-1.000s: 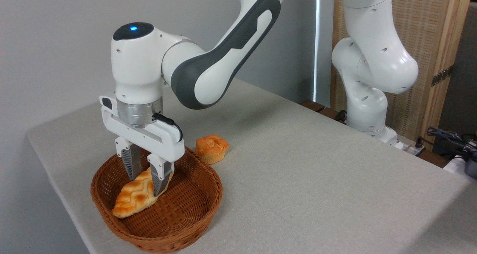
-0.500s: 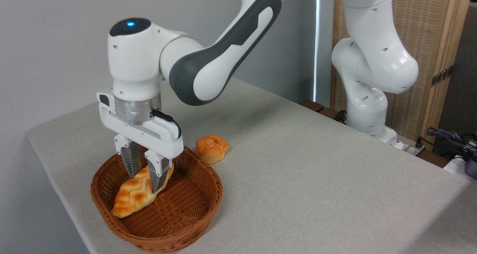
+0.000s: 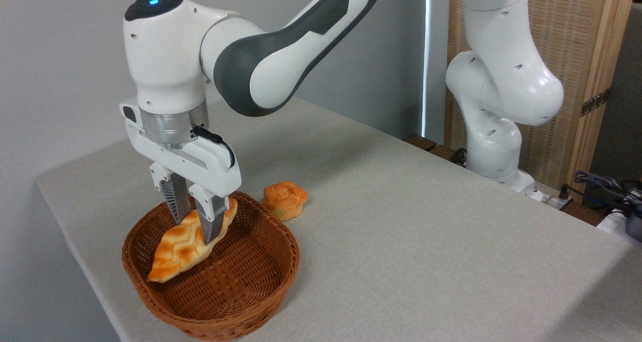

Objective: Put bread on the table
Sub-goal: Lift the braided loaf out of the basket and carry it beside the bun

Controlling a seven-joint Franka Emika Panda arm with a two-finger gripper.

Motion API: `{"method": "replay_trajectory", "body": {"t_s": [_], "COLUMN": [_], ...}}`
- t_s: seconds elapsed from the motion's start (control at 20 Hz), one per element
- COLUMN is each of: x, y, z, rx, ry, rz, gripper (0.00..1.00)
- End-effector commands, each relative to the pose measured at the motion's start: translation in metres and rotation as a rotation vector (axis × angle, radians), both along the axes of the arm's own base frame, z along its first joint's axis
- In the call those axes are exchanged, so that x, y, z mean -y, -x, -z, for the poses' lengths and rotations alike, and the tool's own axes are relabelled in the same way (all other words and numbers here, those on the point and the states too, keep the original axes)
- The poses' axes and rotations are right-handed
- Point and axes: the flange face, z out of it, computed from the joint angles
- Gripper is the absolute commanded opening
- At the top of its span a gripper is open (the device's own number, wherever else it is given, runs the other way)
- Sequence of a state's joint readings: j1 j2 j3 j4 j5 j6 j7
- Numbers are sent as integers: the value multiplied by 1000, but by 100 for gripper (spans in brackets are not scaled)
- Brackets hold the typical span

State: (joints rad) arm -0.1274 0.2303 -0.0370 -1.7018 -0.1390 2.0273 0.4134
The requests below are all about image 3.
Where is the braided golden bread loaf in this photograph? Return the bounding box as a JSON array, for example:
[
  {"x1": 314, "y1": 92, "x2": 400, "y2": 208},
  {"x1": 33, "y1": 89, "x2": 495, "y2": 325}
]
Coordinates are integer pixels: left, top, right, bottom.
[{"x1": 147, "y1": 198, "x2": 239, "y2": 283}]

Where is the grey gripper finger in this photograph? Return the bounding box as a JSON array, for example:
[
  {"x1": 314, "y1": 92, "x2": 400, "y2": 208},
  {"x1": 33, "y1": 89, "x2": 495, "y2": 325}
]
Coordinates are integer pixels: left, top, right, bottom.
[
  {"x1": 149, "y1": 162, "x2": 191, "y2": 225},
  {"x1": 189, "y1": 183, "x2": 229, "y2": 245}
]

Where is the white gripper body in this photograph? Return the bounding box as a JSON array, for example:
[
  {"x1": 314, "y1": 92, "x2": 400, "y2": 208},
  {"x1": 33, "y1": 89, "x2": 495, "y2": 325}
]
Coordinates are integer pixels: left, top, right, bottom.
[{"x1": 119, "y1": 97, "x2": 242, "y2": 198}]

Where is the orange muffin-shaped bread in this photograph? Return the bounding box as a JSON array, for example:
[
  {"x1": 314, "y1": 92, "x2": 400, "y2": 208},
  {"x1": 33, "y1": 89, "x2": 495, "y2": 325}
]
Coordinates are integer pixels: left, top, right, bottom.
[{"x1": 262, "y1": 181, "x2": 309, "y2": 221}]

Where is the grey device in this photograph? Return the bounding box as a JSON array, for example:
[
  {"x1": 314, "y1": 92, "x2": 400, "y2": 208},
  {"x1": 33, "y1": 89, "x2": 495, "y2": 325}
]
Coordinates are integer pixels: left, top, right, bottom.
[{"x1": 625, "y1": 209, "x2": 642, "y2": 241}]

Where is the metal screen hinge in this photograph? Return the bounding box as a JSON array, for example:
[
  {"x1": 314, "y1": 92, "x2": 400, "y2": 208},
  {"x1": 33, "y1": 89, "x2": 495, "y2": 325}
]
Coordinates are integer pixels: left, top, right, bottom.
[{"x1": 580, "y1": 88, "x2": 611, "y2": 117}]

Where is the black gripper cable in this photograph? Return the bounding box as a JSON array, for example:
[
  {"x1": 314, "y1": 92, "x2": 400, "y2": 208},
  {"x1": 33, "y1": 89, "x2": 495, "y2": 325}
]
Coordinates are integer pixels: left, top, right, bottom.
[{"x1": 193, "y1": 126, "x2": 236, "y2": 169}]

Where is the blue-grey cable bundle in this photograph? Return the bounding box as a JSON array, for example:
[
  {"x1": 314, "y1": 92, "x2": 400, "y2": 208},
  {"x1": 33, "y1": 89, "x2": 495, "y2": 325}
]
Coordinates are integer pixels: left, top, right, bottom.
[{"x1": 573, "y1": 170, "x2": 642, "y2": 213}]

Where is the brown wooden block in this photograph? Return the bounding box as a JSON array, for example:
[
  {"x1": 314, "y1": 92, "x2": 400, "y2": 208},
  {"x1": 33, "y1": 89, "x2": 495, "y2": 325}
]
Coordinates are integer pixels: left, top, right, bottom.
[{"x1": 404, "y1": 134, "x2": 437, "y2": 152}]

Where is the brown wicker basket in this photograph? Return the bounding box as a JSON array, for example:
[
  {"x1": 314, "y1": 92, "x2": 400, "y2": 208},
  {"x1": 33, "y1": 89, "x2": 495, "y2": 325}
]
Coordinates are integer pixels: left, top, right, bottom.
[{"x1": 122, "y1": 191, "x2": 300, "y2": 341}]

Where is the grey tablecloth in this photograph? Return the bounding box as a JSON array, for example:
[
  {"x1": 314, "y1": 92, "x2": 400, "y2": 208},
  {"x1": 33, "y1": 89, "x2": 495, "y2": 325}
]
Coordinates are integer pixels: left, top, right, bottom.
[{"x1": 35, "y1": 96, "x2": 642, "y2": 342}]

